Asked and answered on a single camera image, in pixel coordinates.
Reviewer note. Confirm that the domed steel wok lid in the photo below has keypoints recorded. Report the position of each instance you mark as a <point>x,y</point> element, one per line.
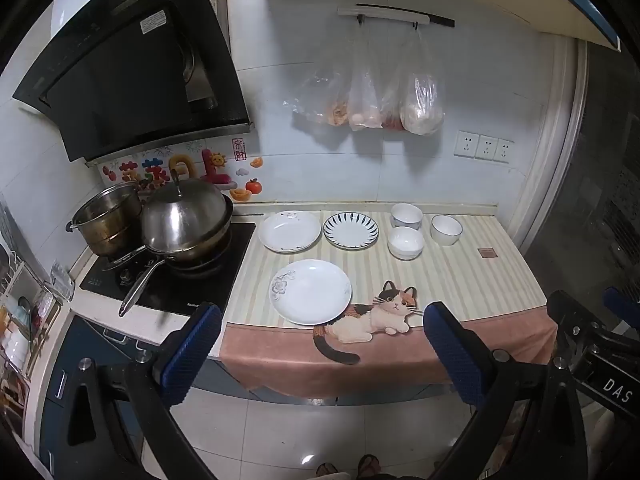
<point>182,220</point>

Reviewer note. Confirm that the white bowl with dark rim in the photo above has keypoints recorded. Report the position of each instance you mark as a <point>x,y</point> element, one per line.
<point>446,232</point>

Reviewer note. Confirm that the clear plastic holder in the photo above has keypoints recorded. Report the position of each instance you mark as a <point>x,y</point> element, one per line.
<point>62,280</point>

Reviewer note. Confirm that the black glass gas stove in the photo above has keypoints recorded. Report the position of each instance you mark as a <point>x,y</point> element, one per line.
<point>210,282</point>

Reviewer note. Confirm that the plain white bowl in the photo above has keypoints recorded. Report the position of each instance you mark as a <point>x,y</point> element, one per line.
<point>406,244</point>

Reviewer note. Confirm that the colourful wall stickers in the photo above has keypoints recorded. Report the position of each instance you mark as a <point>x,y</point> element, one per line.
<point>175,167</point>

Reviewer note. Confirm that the white wall socket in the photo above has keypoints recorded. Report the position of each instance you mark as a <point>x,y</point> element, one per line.
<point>486,147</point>
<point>504,150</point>
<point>466,144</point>

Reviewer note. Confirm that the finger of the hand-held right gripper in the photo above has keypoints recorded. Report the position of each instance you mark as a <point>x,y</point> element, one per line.
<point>622,302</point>
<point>570,320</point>

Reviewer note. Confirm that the person's sandalled foot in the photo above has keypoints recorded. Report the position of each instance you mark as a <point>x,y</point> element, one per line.
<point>369,465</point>
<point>327,470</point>

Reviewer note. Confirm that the large white floral plate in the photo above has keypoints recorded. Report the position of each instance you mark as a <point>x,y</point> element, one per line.
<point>312,292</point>

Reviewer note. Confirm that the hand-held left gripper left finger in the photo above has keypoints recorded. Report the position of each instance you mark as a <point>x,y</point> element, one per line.
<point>192,350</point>

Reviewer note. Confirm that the white plate with blue stripes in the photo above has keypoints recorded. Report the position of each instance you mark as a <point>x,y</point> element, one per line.
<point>351,230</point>

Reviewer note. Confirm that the black range hood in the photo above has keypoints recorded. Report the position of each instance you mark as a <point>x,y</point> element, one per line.
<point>140,75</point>

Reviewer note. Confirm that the wall hook rail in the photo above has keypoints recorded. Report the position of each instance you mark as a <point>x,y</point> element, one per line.
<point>395,14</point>

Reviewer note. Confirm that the white bowl with blue pattern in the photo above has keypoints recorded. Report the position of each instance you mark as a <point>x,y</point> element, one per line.
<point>406,216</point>

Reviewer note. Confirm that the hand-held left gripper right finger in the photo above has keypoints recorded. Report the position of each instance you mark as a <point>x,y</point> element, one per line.
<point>450,350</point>

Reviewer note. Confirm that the white plate with dark sprig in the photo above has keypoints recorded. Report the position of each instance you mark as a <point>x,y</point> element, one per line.
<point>289,232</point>

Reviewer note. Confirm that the white framed glass door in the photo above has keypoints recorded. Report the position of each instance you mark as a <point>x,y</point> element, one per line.
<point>575,160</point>

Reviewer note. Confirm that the clear plastic food bag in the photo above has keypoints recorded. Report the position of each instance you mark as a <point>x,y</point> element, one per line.
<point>422,105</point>
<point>325,95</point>
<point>365,100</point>

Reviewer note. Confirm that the stainless steel pot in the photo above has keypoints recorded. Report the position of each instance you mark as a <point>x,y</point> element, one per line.
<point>107,220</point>

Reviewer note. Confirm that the striped cat print mat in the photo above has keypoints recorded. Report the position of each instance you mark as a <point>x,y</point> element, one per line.
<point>450,282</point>

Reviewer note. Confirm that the blue base cabinet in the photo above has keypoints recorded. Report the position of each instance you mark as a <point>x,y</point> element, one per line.
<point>75,342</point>

